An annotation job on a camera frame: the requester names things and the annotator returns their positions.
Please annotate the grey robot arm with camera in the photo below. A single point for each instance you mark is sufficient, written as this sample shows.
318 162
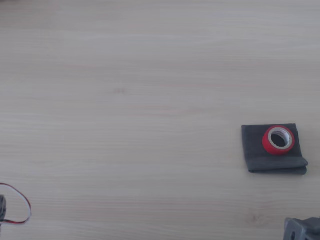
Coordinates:
302 230

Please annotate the grey folded cloth mat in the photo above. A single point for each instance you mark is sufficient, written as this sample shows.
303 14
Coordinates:
252 150

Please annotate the red tape roll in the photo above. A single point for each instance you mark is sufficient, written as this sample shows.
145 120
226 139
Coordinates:
266 146

